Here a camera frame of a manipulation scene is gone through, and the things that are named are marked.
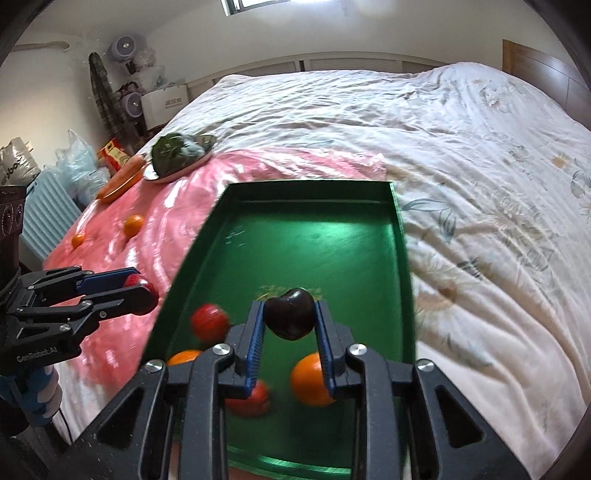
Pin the red and yellow packet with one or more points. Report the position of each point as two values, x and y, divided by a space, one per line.
113 154

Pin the person's left hand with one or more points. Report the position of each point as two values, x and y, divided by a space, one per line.
39 394

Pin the wooden headboard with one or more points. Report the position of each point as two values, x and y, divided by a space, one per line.
545 74

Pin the large orange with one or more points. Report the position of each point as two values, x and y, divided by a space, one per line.
184 357
307 381

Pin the plaid scarf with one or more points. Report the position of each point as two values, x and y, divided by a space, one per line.
99 92

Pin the translucent plastic bag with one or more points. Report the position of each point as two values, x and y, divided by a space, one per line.
78 161

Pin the silver printed bag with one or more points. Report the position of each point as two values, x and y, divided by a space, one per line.
16 159

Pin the dark purple plum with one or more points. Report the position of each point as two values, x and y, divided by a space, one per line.
290 316

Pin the green leafy vegetable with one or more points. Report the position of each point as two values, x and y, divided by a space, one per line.
175 152

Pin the window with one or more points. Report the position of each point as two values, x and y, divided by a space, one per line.
277 4

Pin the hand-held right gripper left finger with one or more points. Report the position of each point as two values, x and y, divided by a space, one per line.
254 353

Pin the pink plastic sheet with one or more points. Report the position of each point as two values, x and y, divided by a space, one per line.
161 221

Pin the white cardboard box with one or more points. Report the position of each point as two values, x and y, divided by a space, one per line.
164 105

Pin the clear plastic bags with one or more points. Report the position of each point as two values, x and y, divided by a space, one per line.
150 69

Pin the green tray box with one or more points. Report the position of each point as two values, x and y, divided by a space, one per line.
314 249

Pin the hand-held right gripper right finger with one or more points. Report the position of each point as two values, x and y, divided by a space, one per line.
325 355

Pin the purple fan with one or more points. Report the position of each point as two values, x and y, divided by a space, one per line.
123 47
130 104

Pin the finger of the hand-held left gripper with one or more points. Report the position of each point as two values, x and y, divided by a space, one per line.
129 302
104 280

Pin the light blue suitcase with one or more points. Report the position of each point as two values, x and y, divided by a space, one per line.
51 207

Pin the small orange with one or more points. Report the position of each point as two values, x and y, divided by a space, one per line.
77 239
133 225

